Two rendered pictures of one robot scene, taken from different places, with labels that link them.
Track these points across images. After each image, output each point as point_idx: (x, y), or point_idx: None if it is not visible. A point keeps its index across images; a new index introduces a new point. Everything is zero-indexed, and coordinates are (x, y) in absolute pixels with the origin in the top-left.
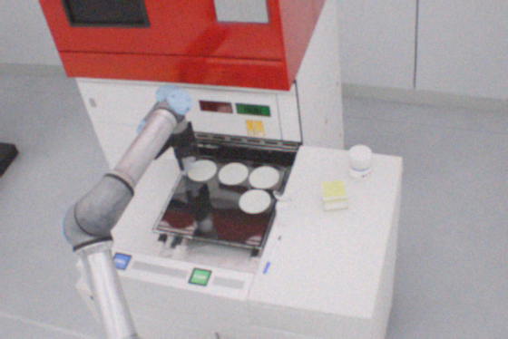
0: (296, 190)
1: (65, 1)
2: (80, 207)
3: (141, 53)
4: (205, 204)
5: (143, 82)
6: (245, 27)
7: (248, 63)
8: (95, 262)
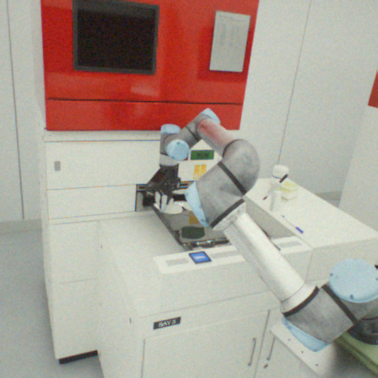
0: (256, 197)
1: (77, 40)
2: (235, 162)
3: (137, 102)
4: (198, 223)
5: (120, 138)
6: (226, 76)
7: (219, 108)
8: (250, 219)
